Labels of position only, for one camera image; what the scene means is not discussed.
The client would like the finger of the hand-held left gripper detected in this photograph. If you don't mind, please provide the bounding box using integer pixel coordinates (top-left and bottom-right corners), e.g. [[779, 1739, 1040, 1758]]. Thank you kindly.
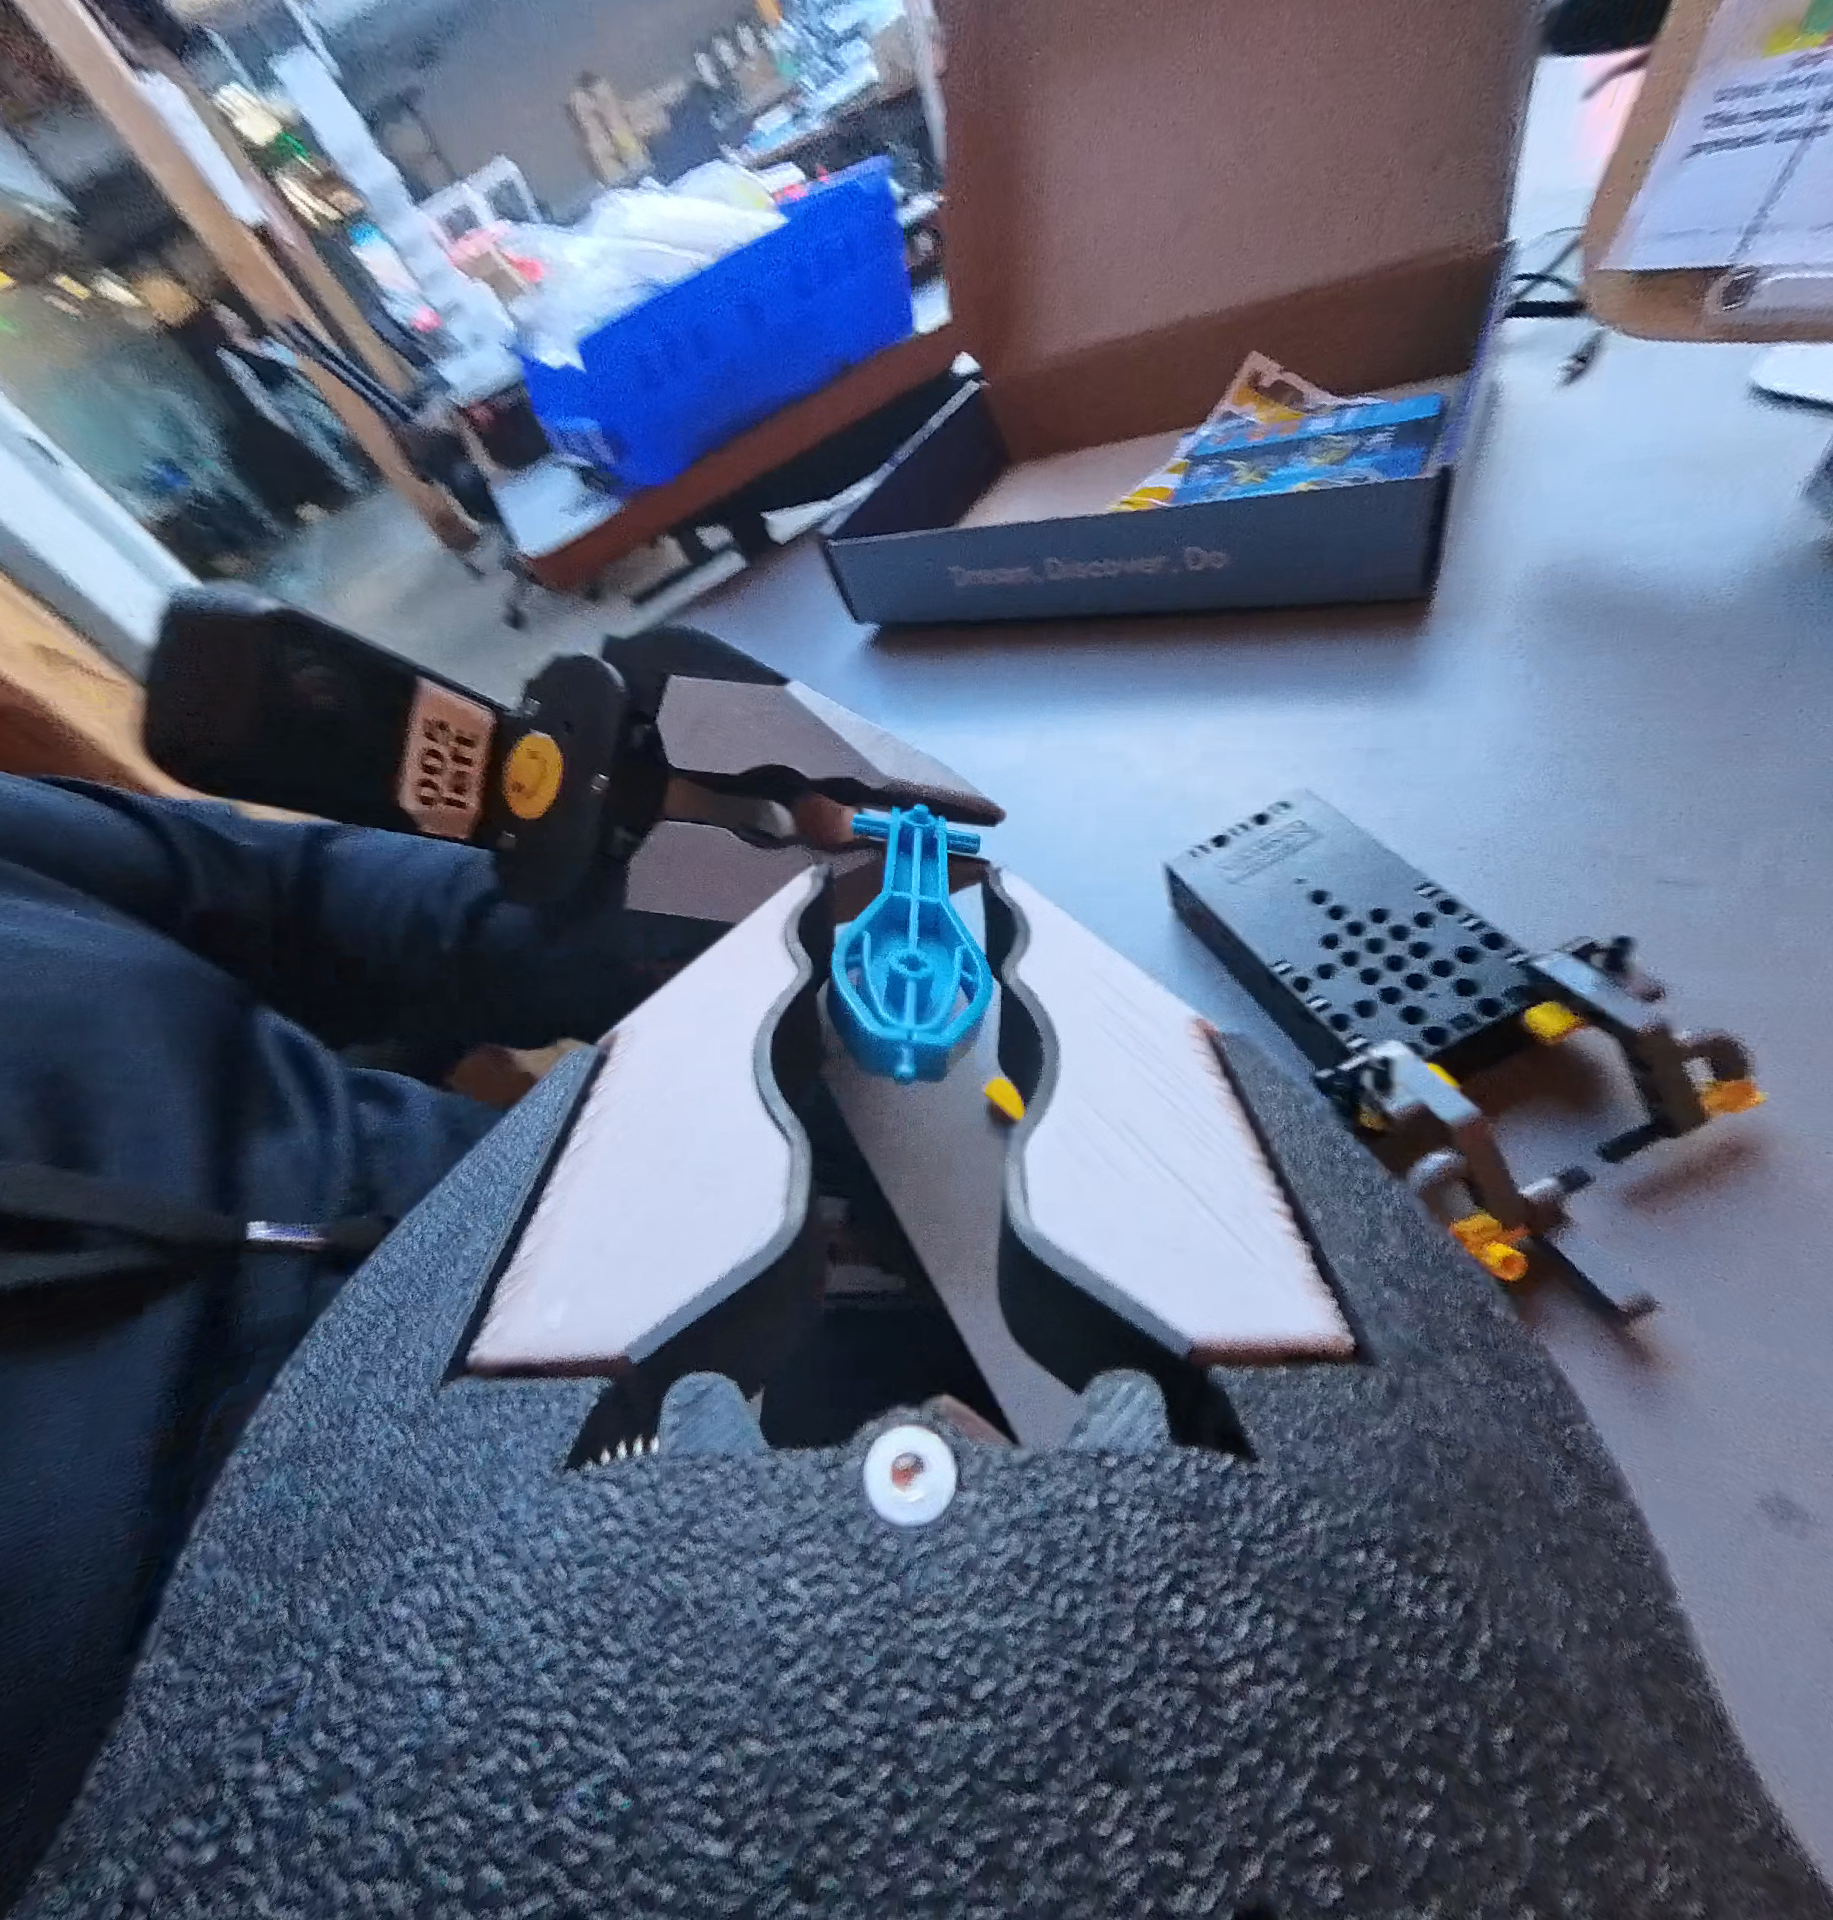
[[659, 673, 1008, 827], [628, 794, 864, 919]]

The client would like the black lanyard strap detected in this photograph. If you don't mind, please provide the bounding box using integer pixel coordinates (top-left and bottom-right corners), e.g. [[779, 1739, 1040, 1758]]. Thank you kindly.
[[0, 1151, 392, 1299]]

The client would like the black cable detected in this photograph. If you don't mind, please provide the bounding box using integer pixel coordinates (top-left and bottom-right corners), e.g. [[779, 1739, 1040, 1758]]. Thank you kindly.
[[1502, 224, 1609, 390]]

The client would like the open cardboard box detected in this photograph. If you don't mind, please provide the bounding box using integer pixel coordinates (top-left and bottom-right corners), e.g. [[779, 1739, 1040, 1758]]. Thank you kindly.
[[823, 0, 1541, 630]]

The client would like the wooden post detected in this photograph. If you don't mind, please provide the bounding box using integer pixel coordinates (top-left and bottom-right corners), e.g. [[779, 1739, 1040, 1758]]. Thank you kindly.
[[16, 0, 482, 549]]

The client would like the person's dark clothed torso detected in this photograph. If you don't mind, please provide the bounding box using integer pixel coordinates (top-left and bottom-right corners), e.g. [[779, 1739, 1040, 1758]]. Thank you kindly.
[[0, 1034, 602, 1920]]

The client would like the colourful instruction booklet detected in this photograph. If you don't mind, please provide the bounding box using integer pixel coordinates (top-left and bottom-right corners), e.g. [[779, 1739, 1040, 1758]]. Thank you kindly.
[[1119, 348, 1451, 515]]

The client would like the white plastic bag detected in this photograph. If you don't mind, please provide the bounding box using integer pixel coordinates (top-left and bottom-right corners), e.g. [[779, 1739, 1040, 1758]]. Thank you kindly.
[[472, 186, 790, 369]]

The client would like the grey desk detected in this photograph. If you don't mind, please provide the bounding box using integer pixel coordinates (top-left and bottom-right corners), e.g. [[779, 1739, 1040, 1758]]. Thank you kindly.
[[616, 59, 1833, 1920]]

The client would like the blue storage bin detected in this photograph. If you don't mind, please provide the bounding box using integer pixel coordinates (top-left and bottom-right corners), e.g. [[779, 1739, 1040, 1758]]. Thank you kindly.
[[518, 155, 918, 497]]

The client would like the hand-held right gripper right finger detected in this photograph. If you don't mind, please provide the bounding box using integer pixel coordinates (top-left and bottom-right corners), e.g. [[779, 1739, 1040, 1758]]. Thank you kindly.
[[981, 870, 1360, 1368]]

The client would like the grey brick frame assembly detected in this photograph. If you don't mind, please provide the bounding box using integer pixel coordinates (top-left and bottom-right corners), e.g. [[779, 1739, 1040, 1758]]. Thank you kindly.
[[1524, 936, 1765, 1163]]

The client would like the black perforated brick block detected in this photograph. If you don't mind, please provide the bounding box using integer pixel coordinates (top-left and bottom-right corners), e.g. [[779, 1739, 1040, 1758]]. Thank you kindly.
[[1162, 790, 1541, 1073]]

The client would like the cardboard instruction board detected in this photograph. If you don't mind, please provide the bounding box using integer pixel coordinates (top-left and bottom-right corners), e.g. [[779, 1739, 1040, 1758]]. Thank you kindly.
[[1584, 0, 1833, 348]]

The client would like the person's left forearm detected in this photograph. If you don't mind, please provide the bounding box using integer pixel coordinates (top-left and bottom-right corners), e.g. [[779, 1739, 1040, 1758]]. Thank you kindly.
[[0, 761, 739, 1089]]

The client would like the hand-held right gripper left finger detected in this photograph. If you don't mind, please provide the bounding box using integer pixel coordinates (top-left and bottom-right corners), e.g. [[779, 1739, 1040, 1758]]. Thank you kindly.
[[463, 861, 835, 1379]]

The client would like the blue brick separator tool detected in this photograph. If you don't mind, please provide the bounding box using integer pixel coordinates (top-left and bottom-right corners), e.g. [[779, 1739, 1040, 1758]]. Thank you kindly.
[[827, 804, 1005, 1085]]

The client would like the brown background table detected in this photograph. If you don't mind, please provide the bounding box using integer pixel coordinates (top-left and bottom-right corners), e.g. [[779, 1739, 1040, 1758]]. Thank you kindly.
[[496, 321, 978, 594]]

